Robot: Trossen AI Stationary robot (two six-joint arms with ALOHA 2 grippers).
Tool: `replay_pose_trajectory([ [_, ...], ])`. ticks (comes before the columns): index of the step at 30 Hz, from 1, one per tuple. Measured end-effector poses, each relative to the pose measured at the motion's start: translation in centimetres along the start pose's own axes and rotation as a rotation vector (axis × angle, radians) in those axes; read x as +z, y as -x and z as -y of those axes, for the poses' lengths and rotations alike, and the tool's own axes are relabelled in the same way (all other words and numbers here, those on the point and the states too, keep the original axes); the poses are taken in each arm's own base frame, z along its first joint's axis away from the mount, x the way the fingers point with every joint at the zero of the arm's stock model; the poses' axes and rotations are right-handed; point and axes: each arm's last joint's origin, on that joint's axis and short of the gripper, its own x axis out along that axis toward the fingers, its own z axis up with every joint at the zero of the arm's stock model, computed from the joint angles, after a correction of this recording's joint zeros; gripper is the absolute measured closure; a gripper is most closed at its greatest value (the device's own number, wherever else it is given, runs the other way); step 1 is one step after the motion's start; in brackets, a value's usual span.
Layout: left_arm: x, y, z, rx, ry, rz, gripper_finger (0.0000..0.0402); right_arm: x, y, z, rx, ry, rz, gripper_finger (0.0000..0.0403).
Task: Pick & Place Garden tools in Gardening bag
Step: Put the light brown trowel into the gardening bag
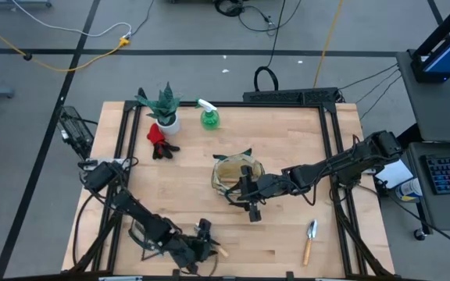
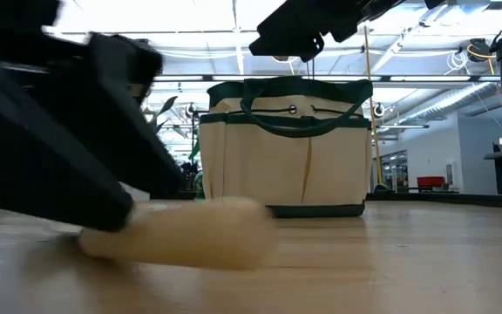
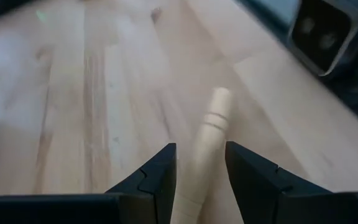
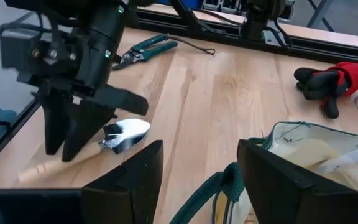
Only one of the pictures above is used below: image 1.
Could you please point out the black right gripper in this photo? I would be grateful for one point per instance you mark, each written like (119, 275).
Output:
(266, 187)

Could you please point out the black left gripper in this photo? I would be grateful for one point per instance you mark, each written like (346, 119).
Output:
(193, 251)

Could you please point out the beige green gardening bag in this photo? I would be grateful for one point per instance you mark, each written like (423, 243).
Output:
(231, 169)

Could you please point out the green spray bottle white trigger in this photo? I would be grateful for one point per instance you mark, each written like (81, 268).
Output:
(210, 120)

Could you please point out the red black gardening glove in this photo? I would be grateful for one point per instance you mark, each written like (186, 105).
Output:
(154, 134)

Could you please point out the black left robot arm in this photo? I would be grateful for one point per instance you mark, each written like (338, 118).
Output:
(147, 222)

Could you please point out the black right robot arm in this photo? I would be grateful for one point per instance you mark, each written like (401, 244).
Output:
(338, 166)

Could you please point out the snake plant in white pot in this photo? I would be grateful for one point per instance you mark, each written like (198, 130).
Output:
(168, 125)

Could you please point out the black perforated box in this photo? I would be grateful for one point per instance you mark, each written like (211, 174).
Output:
(287, 95)

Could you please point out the white paper sheet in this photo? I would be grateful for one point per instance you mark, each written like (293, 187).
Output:
(395, 175)

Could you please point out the white blue can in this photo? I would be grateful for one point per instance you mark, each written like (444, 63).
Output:
(408, 189)

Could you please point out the grey desk cart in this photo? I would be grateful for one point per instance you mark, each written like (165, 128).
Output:
(440, 109)

